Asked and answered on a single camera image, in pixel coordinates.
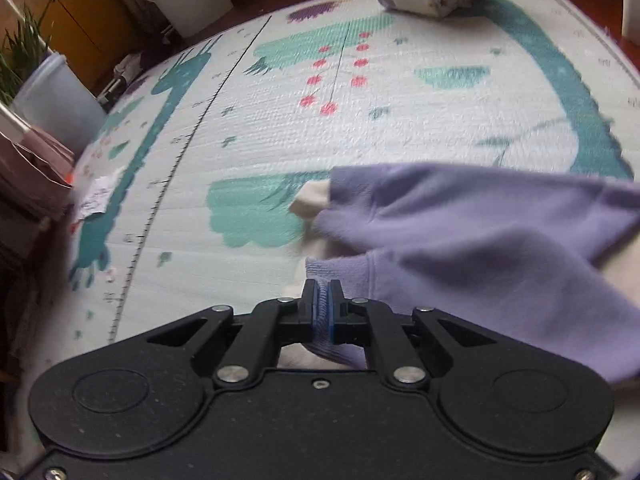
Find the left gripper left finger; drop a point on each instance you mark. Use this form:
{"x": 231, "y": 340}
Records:
{"x": 256, "y": 348}

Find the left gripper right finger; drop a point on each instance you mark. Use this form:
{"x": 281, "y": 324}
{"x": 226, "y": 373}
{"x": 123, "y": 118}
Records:
{"x": 373, "y": 326}

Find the purple and cream sweatshirt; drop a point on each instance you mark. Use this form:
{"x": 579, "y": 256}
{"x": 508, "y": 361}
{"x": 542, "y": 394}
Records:
{"x": 512, "y": 251}

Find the patterned play mat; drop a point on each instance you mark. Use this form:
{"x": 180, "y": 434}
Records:
{"x": 216, "y": 141}

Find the paper tag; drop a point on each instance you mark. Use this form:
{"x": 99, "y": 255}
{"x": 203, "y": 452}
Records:
{"x": 98, "y": 195}

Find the translucent plastic container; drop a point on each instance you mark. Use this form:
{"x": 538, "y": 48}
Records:
{"x": 57, "y": 102}

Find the green plant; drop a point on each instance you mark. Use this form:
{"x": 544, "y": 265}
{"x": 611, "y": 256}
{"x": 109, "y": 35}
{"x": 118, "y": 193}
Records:
{"x": 22, "y": 51}

